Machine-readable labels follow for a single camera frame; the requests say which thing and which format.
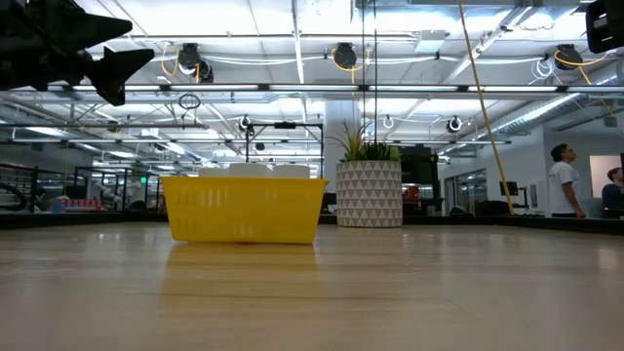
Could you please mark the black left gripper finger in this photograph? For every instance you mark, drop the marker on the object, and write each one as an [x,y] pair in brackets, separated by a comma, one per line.
[97,29]
[117,70]

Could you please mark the black monitor on arm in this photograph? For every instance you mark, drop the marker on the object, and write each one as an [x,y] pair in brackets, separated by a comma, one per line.
[509,188]

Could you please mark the yellow plastic basket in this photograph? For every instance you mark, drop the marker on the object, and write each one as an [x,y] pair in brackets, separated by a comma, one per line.
[244,209]

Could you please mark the green lit sign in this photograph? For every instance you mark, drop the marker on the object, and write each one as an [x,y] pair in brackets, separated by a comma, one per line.
[144,179]

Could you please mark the black storage shelf rack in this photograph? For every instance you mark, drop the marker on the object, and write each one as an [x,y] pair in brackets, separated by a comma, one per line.
[19,178]

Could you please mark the red white supply boxes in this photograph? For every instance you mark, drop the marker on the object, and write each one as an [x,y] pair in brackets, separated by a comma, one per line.
[80,204]

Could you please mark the person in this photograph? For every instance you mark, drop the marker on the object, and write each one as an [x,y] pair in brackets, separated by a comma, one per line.
[563,180]
[613,195]

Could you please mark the black cabinet machine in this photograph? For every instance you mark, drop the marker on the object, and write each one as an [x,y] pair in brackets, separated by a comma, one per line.
[419,168]

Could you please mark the green succulent plant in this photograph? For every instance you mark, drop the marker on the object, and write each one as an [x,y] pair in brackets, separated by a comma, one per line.
[363,148]

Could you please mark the white grey triangle-pattern planter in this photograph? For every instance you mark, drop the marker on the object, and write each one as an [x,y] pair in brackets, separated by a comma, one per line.
[369,195]

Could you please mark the black aluminium table frame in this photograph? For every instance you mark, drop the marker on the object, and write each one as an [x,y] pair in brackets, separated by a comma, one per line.
[63,220]

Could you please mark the black tubular stand frame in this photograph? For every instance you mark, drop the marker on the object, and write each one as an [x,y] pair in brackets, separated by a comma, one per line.
[285,125]

